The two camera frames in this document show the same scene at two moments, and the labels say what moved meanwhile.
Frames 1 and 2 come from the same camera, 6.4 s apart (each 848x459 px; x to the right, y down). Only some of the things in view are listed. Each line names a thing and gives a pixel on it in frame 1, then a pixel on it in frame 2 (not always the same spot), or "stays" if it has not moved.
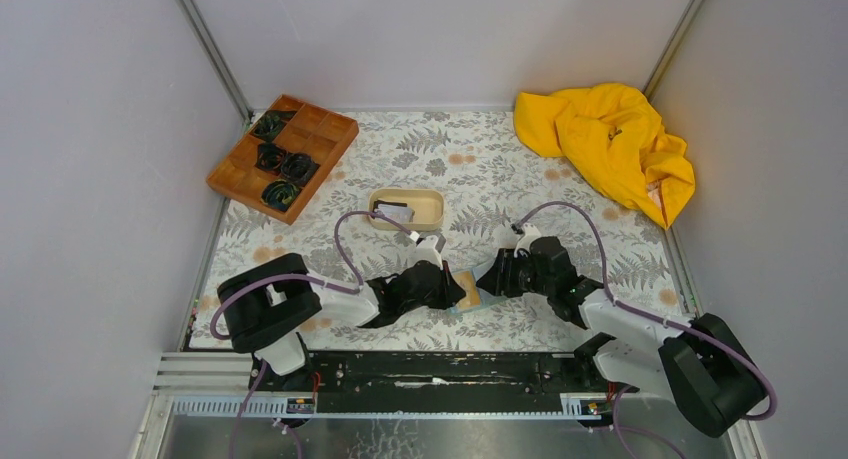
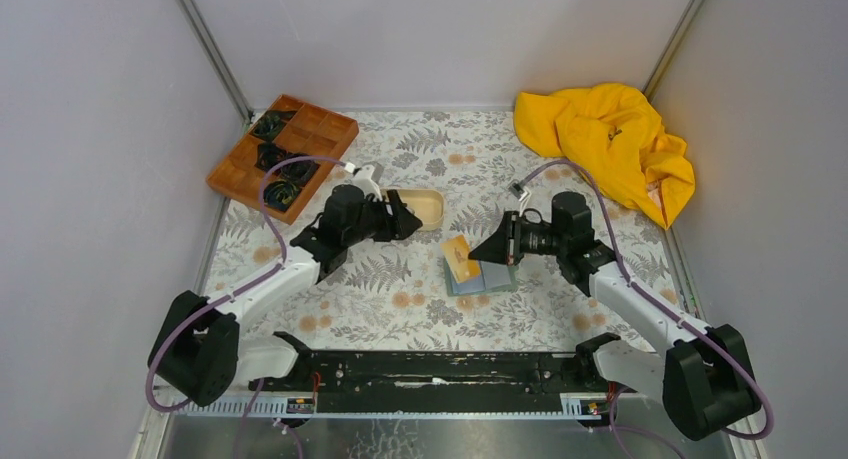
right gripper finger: (495, 281) → (504, 246)
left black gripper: (450, 294) → (400, 225)
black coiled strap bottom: (279, 194) stays
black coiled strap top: (271, 122) stays
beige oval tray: (428, 205) stays
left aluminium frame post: (209, 40) stays
